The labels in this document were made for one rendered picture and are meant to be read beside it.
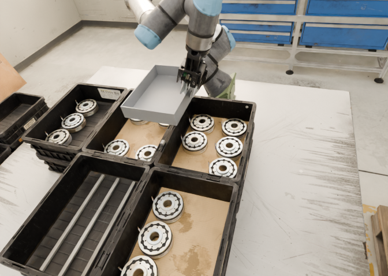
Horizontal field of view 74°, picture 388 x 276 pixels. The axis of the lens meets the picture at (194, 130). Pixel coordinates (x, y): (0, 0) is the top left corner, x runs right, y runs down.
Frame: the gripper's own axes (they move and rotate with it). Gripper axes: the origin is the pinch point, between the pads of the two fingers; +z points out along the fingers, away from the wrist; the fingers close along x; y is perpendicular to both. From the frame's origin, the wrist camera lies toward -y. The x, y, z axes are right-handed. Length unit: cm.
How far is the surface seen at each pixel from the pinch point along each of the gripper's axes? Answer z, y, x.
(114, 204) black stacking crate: 29.6, 34.5, -12.6
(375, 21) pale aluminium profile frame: 18, -177, 114
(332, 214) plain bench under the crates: 21, 15, 62
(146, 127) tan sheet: 30.7, -3.5, -16.4
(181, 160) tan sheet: 24.5, 11.7, 4.1
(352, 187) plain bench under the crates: 19, 2, 70
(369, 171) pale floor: 75, -64, 129
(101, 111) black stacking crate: 39, -11, -43
